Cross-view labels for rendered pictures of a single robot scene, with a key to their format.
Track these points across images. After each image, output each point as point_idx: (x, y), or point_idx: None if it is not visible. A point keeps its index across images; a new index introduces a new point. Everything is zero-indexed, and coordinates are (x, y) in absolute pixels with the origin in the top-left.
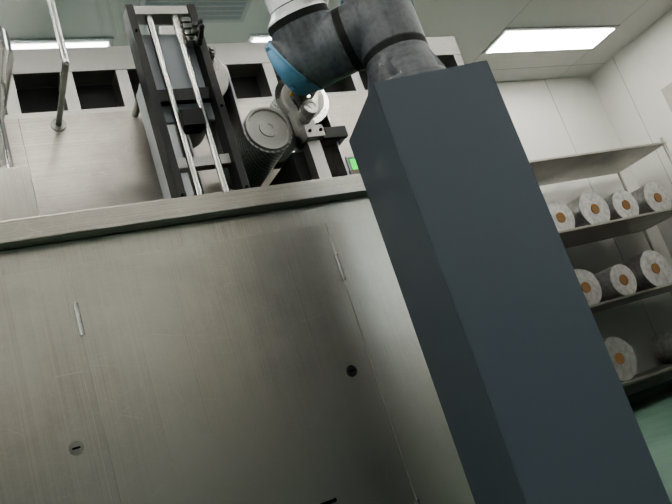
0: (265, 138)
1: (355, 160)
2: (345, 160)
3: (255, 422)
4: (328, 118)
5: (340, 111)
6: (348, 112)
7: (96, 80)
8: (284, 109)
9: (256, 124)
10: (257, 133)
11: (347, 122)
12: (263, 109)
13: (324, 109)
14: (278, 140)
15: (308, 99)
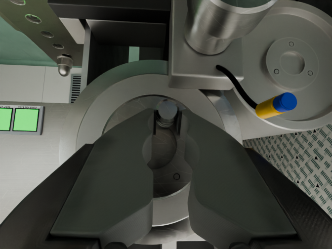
0: (304, 38)
1: (27, 127)
2: (42, 130)
3: None
4: (86, 73)
5: (14, 207)
6: (1, 204)
7: None
8: (226, 115)
9: (320, 80)
10: (322, 55)
11: (11, 187)
12: (295, 120)
13: (89, 100)
14: (269, 26)
15: (247, 5)
